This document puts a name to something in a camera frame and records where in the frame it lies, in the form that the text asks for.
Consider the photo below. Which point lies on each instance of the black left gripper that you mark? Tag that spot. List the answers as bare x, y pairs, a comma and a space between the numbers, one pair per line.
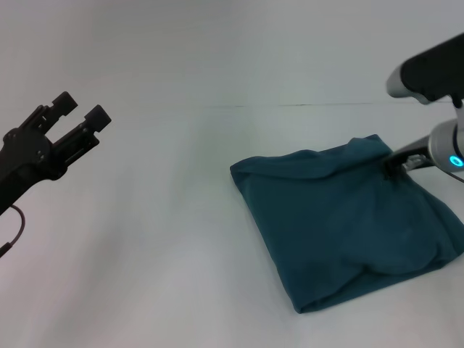
25, 163

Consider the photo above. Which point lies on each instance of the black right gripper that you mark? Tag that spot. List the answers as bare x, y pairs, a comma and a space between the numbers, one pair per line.
413, 148

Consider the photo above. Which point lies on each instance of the teal blue shirt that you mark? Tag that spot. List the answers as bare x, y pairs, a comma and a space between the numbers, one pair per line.
344, 224

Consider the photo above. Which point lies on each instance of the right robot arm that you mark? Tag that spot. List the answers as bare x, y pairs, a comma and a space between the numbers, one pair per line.
447, 152

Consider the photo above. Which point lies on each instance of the silver stud on right gripper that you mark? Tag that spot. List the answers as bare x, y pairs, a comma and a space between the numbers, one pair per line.
413, 161

